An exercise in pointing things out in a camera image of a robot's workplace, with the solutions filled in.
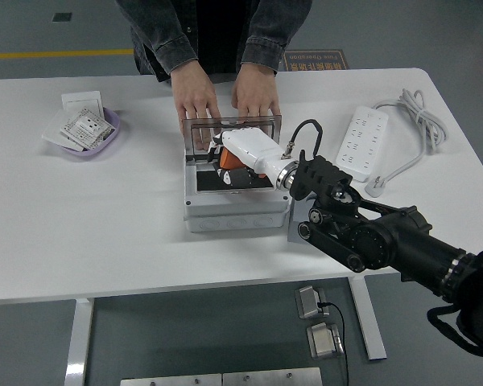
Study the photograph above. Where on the person's left hand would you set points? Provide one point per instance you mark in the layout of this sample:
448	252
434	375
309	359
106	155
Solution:
255	92

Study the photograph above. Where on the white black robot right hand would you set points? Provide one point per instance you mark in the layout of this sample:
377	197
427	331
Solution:
249	146

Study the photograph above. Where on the person's right hand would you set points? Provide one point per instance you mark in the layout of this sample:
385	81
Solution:
195	96

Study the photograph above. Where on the orange cylinder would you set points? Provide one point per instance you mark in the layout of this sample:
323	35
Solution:
229	158

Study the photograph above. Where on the grey box with clear lid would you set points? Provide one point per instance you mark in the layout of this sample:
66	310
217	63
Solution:
225	209

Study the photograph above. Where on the person's right forearm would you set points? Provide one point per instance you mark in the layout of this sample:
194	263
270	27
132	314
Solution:
165	36

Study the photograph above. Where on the person's left forearm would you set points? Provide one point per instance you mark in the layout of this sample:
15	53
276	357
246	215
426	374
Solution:
273	36

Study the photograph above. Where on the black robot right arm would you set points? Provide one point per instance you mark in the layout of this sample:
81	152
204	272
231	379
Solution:
386	241

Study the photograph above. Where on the grey cube with round hole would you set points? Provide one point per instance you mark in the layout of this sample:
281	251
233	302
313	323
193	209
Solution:
294	213

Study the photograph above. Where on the person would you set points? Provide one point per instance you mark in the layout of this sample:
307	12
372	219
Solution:
221	32

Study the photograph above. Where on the brown floor sign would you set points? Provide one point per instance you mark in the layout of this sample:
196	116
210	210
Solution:
318	60

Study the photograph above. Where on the white printed socket panel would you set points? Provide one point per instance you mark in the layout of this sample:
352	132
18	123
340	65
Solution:
84	126

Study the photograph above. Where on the white power strip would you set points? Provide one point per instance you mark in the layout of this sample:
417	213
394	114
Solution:
366	132

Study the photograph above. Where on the yellow floor tape line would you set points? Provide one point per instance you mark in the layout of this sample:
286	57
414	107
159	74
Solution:
64	53

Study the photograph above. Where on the dark floor hatch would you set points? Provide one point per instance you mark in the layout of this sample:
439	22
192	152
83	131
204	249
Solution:
62	17

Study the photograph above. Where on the silver metal block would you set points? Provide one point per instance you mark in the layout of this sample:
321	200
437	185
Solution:
308	303
322	342

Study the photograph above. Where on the white table leg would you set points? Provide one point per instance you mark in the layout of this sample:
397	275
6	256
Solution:
372	321
78	342

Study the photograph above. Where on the grey metal plate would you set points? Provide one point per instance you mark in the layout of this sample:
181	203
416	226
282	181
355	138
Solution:
169	381
271	378

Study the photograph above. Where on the blank white switch plate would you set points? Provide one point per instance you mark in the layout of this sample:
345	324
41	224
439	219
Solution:
82	100

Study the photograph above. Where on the plain white wall plate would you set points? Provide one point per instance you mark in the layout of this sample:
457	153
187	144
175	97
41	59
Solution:
52	130

